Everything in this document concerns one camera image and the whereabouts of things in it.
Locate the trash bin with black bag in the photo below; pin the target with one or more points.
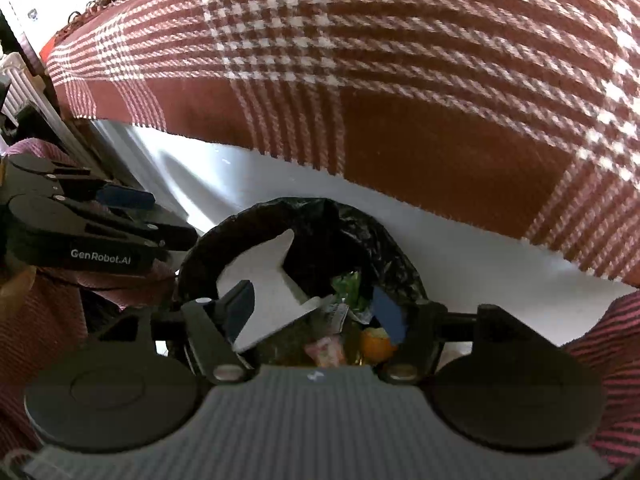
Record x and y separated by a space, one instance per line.
350 230

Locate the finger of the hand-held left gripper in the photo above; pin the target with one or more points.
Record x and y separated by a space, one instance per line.
165 235
125 197

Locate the white cardboard piece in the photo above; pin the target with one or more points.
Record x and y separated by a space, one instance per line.
270 285

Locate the white printed wrapper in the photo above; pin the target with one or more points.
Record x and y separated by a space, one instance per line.
335 315

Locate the red plaid tablecloth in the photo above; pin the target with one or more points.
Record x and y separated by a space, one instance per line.
400 85

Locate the pink candy wrapper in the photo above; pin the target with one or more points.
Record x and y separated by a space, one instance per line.
325 350

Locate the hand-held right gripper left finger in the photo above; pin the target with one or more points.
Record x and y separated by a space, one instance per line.
240 307

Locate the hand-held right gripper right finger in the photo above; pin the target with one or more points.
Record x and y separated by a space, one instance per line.
390 317

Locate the orange peel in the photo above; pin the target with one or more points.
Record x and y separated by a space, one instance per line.
377 345

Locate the green plastic wrapper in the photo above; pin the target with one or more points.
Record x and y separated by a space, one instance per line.
347 287

